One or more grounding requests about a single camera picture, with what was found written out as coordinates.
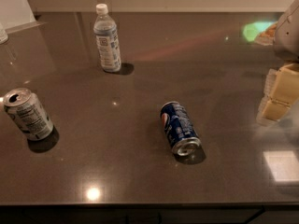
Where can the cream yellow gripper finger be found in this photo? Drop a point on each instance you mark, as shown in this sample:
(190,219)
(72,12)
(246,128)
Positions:
(281,91)

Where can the silver 7up soda can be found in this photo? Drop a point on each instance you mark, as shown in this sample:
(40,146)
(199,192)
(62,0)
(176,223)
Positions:
(25,109)

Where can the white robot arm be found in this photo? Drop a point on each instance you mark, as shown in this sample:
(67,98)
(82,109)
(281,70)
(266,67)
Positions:
(284,35)

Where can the blue Pepsi soda can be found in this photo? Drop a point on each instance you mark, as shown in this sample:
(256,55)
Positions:
(178,129)

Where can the clear plastic water bottle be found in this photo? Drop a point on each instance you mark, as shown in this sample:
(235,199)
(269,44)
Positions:
(106,36)

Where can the clear object at left edge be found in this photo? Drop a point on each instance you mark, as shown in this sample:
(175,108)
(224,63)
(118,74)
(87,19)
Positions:
(3,35)

